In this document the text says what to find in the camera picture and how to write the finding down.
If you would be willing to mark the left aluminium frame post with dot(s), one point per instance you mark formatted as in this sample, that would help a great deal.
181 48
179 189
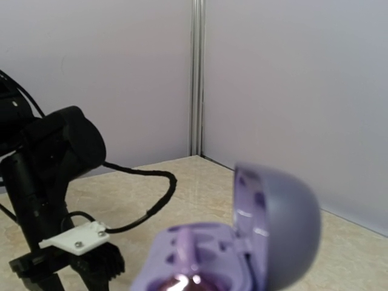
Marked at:
197 77

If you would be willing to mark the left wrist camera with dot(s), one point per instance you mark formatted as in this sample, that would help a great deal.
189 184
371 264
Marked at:
91 254

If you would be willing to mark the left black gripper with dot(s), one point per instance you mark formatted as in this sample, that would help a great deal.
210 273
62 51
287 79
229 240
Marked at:
38 269

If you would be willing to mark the grey oval earbud case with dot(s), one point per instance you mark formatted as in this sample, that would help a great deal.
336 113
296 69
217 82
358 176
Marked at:
271 244

